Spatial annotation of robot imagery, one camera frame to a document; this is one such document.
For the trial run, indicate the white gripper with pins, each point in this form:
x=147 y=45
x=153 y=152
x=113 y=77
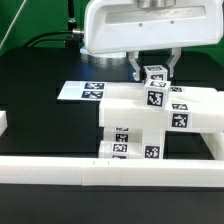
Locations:
x=112 y=26

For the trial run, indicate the white chair seat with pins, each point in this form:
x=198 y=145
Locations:
x=153 y=144

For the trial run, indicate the white marker base plate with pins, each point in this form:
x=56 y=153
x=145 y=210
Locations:
x=82 y=90

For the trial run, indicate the white tagged cube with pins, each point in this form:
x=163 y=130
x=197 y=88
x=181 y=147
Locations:
x=156 y=93
x=157 y=72

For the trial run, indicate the white chair back frame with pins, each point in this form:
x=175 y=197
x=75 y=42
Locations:
x=175 y=108

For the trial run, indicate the black vertical pole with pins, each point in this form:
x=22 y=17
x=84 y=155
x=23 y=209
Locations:
x=71 y=13

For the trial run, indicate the white U-shaped fence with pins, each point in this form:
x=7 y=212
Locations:
x=60 y=148

